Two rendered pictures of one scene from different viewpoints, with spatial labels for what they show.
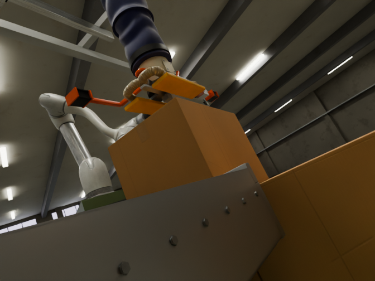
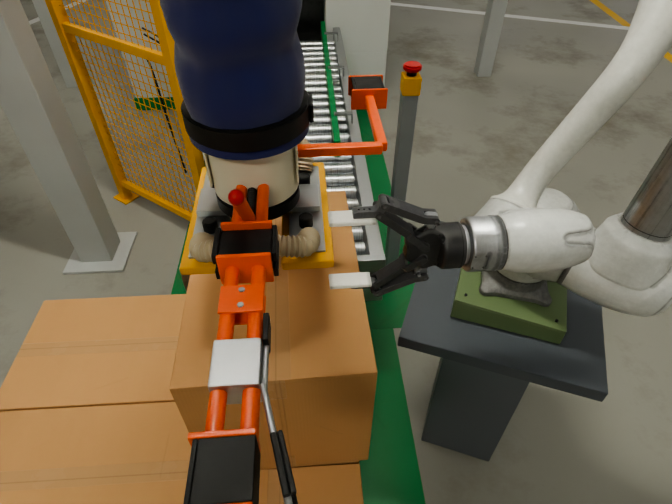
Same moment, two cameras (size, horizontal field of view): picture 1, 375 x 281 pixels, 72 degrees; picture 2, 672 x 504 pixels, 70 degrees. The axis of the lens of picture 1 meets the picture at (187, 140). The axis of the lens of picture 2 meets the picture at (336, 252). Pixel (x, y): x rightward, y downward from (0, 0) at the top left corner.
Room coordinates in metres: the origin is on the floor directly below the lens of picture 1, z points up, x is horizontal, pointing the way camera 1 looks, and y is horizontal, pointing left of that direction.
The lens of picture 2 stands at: (1.97, -0.30, 1.75)
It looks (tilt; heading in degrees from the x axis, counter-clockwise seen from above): 43 degrees down; 147
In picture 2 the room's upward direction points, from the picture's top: straight up
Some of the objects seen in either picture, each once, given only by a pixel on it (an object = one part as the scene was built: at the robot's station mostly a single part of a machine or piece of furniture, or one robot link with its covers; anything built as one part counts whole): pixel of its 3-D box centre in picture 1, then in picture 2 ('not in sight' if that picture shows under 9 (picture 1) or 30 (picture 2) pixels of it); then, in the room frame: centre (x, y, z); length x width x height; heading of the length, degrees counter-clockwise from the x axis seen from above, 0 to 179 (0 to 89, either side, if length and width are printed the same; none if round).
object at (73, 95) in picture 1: (79, 97); (367, 91); (1.07, 0.37, 1.23); 0.09 x 0.08 x 0.05; 62
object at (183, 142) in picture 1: (196, 164); (281, 322); (1.22, 0.01, 0.74); 0.60 x 0.40 x 0.40; 152
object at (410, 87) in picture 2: not in sight; (399, 184); (0.64, 0.90, 0.50); 0.07 x 0.07 x 1.00; 61
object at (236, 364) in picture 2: (202, 93); (237, 370); (1.61, -0.22, 1.22); 0.07 x 0.07 x 0.04; 62
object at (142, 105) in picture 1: (153, 105); (305, 204); (1.25, 0.09, 1.13); 0.34 x 0.10 x 0.05; 152
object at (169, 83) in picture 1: (179, 85); (215, 208); (1.16, -0.08, 1.13); 0.34 x 0.10 x 0.05; 152
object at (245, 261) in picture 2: not in sight; (247, 251); (1.42, -0.12, 1.23); 0.10 x 0.08 x 0.06; 62
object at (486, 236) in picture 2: (144, 119); (477, 243); (1.61, 0.21, 1.23); 0.09 x 0.06 x 0.09; 152
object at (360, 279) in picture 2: not in sight; (349, 280); (1.51, 0.02, 1.16); 0.07 x 0.03 x 0.01; 62
